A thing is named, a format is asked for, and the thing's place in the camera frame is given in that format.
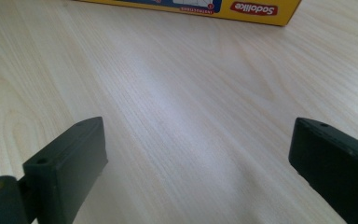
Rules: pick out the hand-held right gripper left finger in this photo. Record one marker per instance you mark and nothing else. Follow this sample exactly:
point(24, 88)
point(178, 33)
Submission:
point(68, 174)

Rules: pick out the yellow cardboard box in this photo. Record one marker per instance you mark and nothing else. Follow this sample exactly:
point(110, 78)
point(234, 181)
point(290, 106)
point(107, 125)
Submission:
point(254, 12)

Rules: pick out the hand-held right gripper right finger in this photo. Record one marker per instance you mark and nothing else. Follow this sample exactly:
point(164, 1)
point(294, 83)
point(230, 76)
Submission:
point(332, 161)

